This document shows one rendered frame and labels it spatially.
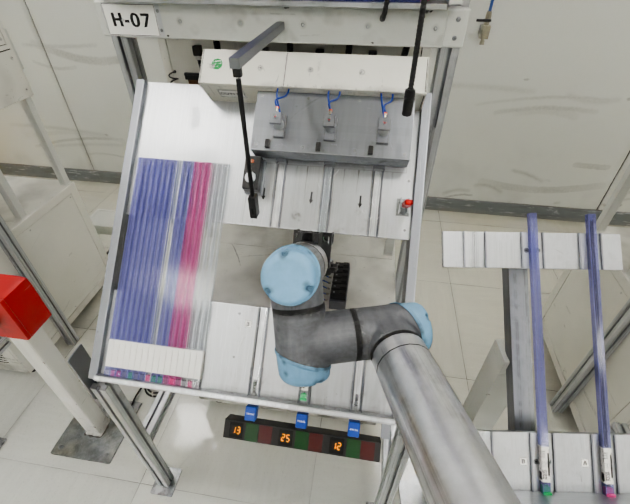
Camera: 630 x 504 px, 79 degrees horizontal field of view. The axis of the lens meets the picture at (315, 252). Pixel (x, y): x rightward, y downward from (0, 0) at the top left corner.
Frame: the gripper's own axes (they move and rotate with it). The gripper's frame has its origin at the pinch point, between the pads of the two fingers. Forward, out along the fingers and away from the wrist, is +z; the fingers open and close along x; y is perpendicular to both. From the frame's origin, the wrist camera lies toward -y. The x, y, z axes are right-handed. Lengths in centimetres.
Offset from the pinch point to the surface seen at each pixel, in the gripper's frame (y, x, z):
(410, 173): 20.8, -18.1, 5.3
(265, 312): -12.3, 10.6, -1.6
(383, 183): 18.2, -12.4, 4.7
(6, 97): 43, 124, 46
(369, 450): -37.8, -14.7, -5.8
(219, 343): -20.0, 20.1, -3.2
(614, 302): -11, -96, 58
